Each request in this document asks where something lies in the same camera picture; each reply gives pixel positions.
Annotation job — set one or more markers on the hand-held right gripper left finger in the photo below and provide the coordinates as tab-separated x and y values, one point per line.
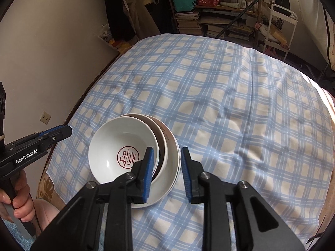
148	175

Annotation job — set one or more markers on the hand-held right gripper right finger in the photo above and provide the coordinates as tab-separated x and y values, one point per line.
187	177

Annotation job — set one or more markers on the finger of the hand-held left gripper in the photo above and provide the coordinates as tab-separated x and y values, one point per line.
59	133

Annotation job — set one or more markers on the white cherry print plate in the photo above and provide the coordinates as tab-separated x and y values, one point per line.
172	172

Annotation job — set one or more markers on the plain white bowl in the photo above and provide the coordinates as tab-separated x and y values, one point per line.
162	149

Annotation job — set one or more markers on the red patterned bowl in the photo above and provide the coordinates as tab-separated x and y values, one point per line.
115	141

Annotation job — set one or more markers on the person's left hand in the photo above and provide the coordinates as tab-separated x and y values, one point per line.
26	204

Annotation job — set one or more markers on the pink cloth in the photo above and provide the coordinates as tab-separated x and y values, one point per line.
47	213

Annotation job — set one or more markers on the light blue fleece cloth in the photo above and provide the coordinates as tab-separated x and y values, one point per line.
9	227

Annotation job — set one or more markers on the blue plaid cloth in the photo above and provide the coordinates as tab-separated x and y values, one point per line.
222	109

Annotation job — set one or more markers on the clear plastic bag of goods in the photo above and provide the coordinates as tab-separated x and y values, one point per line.
110	38

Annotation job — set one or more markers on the dark hanging clothes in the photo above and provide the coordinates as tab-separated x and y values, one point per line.
119	18

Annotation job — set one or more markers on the beige hanging trousers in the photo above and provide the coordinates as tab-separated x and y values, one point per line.
142	15

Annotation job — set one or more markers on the pile of papers and books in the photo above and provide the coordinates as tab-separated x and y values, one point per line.
230	31

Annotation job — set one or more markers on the stack of books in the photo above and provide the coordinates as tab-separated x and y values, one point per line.
187	22

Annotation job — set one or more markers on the tan paper package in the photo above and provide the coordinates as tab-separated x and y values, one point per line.
278	34

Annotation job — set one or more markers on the long clothes pole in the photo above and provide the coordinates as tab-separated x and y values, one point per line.
248	11

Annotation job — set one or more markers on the white rolling cart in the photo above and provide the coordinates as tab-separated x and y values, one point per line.
294	27

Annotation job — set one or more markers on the black bag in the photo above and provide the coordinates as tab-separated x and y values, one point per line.
284	1

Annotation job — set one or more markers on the white wall socket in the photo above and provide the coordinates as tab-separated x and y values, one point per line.
45	117

